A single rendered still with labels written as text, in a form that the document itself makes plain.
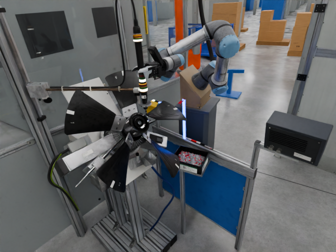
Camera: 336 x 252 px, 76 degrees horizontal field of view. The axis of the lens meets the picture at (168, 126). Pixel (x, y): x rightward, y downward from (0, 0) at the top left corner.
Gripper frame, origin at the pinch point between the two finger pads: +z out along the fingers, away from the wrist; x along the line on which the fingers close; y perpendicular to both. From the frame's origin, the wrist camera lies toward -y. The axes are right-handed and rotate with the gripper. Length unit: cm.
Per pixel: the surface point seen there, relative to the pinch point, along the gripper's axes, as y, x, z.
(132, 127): 26.4, -5.9, 11.8
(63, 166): 37, 7, 46
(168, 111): 31.0, -2.3, -19.8
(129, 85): 11.8, 12.7, -3.4
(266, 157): 147, -27, -169
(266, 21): 58, 260, -884
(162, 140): 47.7, -4.0, -11.1
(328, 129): 24, -82, -38
